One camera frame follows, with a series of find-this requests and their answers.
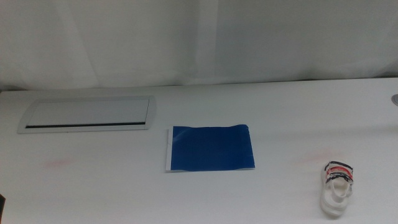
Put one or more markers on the blue rectangular mat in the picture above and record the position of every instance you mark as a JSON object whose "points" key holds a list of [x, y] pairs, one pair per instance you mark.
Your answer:
{"points": [[211, 149]]}

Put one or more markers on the white fabric backdrop curtain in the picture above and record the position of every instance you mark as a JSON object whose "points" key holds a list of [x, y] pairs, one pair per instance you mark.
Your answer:
{"points": [[124, 40]]}

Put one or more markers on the dark brown edge object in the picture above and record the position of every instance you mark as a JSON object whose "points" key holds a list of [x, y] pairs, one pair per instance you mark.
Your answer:
{"points": [[2, 207]]}

